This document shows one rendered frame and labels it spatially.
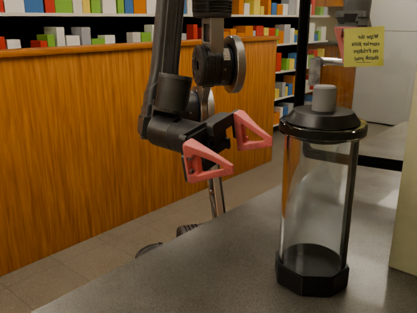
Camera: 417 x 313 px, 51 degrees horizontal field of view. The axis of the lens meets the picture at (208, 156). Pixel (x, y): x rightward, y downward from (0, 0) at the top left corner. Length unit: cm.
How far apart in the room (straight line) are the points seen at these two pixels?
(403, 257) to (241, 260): 23
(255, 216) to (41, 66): 179
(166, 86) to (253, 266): 31
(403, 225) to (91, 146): 216
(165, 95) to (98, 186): 204
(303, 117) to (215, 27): 99
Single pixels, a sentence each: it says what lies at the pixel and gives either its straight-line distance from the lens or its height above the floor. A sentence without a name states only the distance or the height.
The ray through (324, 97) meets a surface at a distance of 55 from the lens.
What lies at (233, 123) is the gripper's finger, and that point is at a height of 113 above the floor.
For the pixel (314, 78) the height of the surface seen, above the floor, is 117.
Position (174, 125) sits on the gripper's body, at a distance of 71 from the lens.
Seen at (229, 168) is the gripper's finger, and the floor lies 109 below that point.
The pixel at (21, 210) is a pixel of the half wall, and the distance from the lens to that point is 251.
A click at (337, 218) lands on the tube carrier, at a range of 57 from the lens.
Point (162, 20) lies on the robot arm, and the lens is 83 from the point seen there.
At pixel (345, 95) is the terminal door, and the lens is 95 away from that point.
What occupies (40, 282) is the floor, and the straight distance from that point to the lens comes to 247.
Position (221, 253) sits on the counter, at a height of 94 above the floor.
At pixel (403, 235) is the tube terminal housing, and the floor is 100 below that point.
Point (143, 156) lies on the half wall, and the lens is 290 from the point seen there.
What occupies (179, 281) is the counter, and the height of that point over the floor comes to 94.
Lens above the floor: 129
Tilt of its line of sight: 18 degrees down
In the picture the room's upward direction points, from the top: straight up
